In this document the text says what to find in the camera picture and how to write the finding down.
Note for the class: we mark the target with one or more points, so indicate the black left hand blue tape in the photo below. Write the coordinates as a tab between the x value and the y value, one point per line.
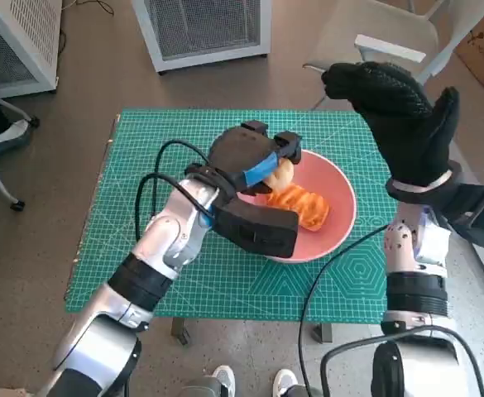
241	153

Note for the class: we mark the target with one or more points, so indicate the black gloved right hand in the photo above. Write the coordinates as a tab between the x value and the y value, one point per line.
407	128

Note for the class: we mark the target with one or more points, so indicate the round toy bread bun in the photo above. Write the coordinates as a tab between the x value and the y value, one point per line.
281	175

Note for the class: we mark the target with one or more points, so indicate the rectangular orange toy bread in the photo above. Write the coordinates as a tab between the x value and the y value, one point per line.
303	204

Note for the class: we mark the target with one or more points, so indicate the pink bowl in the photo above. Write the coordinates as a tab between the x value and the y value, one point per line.
332	231

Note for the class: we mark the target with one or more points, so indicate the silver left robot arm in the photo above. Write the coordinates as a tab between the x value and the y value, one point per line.
163	244

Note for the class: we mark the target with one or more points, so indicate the beige office chair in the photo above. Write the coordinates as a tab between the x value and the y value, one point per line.
370	20

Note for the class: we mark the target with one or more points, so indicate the green cutting mat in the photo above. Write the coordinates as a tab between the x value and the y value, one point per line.
225	285

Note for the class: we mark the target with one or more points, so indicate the white cabinet with mesh front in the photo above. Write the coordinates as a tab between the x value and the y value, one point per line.
204	25

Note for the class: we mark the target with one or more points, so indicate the person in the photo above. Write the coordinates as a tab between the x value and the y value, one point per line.
1	134

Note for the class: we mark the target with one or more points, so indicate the white perforated metal cabinet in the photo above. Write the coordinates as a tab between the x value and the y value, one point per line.
26	33

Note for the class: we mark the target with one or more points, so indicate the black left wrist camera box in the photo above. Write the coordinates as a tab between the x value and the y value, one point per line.
258	231

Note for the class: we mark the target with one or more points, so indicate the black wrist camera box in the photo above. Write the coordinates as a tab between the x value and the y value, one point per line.
477	211
258	231

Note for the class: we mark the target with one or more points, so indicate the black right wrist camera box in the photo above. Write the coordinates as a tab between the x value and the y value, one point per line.
477	211

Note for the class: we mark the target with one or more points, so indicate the grey wheeled chair frame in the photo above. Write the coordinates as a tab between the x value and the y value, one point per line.
17	204

